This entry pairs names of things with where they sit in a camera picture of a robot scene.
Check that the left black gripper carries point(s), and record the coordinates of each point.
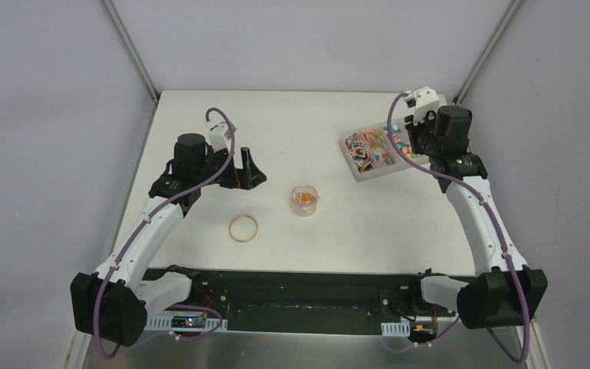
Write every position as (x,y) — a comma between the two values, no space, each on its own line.
(236,173)

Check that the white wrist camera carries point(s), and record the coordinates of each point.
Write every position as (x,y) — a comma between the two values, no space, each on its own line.
(220,135)
(421,101)

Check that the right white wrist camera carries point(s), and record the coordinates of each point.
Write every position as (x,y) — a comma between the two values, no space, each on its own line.
(421,101)

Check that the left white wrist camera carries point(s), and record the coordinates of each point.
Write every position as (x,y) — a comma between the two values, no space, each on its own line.
(220,135)

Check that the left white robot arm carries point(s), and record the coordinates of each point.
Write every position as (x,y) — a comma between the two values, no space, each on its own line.
(113,302)

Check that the right white cable duct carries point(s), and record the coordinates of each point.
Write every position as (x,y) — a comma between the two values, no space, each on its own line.
(395,329)

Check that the left aluminium frame post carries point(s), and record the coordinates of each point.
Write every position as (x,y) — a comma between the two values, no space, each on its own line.
(125,40)

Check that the white cable duct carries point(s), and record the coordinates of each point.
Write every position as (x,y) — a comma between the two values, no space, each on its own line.
(395,329)
(185,323)

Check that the right aluminium frame post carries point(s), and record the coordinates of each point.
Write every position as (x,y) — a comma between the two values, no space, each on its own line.
(502,25)

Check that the left white cable duct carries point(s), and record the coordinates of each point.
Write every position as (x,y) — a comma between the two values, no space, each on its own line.
(185,323)

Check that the aluminium frame post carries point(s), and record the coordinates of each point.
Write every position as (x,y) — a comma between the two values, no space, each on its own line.
(502,25)
(125,40)

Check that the clear compartment candy box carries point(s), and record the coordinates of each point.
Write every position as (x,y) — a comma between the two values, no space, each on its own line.
(369,154)

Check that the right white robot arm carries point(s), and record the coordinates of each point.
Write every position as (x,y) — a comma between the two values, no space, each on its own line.
(505,291)

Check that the clear plastic jar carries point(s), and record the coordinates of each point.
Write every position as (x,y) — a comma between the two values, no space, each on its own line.
(304,200)

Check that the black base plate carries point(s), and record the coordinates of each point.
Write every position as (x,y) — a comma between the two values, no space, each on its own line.
(309,303)

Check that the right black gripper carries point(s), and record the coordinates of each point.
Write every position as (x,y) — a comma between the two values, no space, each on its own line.
(414,128)

